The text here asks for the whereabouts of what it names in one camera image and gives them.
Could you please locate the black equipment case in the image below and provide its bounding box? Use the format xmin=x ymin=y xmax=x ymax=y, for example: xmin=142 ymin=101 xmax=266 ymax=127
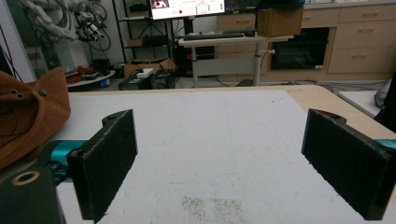
xmin=118 ymin=68 xmax=176 ymax=91

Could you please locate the height-adjustable desk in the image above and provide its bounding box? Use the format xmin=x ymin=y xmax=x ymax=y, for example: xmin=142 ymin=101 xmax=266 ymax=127
xmin=177 ymin=35 xmax=294 ymax=88

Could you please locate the white board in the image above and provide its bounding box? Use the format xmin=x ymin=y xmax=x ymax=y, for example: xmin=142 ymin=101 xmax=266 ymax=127
xmin=337 ymin=90 xmax=382 ymax=119

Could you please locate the black keyboard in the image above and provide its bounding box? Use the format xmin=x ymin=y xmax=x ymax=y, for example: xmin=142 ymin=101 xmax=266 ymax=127
xmin=183 ymin=32 xmax=245 ymax=42

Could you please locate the computer monitor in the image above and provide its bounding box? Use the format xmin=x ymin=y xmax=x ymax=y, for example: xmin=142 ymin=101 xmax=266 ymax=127
xmin=149 ymin=0 xmax=226 ymax=21

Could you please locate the open cardboard box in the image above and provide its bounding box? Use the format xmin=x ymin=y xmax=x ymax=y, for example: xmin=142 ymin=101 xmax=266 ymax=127
xmin=123 ymin=57 xmax=177 ymax=79

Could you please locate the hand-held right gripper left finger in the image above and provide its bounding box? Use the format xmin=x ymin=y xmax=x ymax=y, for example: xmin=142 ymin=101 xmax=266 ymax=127
xmin=66 ymin=108 xmax=139 ymax=224

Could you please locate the brown corduroy cap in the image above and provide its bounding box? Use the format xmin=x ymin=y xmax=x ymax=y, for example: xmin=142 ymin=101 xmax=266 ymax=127
xmin=0 ymin=66 xmax=72 ymax=170

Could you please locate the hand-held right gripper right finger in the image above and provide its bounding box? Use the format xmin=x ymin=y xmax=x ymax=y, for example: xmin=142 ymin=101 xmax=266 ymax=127
xmin=301 ymin=108 xmax=396 ymax=221

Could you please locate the black built-in oven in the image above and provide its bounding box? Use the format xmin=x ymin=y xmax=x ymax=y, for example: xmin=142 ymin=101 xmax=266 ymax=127
xmin=270 ymin=27 xmax=331 ymax=71

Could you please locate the black metal shelf rack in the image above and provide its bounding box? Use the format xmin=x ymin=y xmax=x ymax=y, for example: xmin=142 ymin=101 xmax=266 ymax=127
xmin=111 ymin=0 xmax=176 ymax=64

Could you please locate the brown cardboard box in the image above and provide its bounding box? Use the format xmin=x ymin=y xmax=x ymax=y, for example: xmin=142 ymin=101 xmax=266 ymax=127
xmin=257 ymin=6 xmax=304 ymax=38

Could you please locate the round white platform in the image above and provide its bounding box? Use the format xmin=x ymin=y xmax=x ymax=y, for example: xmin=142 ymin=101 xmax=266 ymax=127
xmin=65 ymin=69 xmax=116 ymax=89

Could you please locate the wooden drawer cabinet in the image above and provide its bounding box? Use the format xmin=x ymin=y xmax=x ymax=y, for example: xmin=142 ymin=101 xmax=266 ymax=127
xmin=217 ymin=3 xmax=396 ymax=82

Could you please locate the white table mat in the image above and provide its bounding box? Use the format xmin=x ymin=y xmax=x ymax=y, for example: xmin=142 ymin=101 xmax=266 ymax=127
xmin=0 ymin=90 xmax=396 ymax=224

